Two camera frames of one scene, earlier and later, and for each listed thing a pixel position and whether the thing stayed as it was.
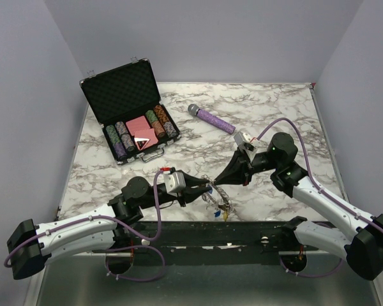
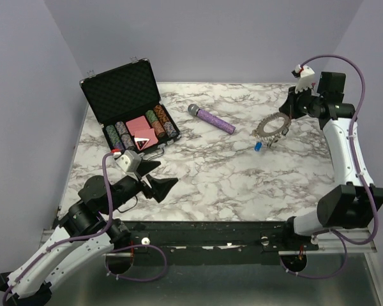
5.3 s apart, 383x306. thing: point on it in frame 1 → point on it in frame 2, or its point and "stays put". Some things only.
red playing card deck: [140, 129] stays put
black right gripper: [237, 172] → [288, 107]
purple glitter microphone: [194, 109] stays put
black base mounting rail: [262, 243] stays put
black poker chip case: [126, 101] stays put
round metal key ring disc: [217, 196] → [272, 126]
